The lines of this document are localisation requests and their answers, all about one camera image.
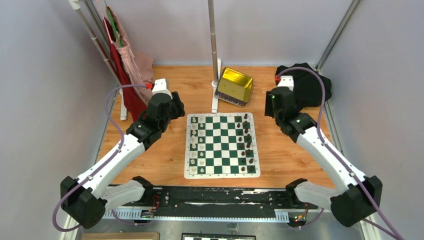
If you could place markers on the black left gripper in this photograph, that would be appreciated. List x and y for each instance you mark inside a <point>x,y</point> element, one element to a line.
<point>177,105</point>

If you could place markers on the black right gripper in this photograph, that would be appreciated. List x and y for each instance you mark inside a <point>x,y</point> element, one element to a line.
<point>268,109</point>

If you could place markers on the decorated gold tin box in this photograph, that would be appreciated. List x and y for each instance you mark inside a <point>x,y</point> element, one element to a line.
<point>234,87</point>

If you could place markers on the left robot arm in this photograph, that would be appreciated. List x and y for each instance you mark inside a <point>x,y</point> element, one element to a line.
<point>88,197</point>

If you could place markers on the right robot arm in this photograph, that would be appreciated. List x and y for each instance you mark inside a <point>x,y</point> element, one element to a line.
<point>355,195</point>

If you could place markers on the green white chess board mat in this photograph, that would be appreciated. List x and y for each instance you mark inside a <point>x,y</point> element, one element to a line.
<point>222,156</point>

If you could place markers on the black cloth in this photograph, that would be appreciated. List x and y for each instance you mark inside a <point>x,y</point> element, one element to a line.
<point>307,89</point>

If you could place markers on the red cloth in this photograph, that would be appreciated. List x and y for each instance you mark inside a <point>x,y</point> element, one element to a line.
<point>132,102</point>

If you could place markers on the pink cloth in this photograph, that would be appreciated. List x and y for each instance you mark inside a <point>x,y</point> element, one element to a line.
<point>137,65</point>

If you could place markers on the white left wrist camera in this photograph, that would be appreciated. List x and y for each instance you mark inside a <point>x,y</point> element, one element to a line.
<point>161,86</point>

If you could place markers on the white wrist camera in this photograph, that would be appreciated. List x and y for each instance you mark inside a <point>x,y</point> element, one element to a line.
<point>286,81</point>
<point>161,86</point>

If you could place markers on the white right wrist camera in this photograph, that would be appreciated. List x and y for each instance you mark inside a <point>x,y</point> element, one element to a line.
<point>286,81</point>

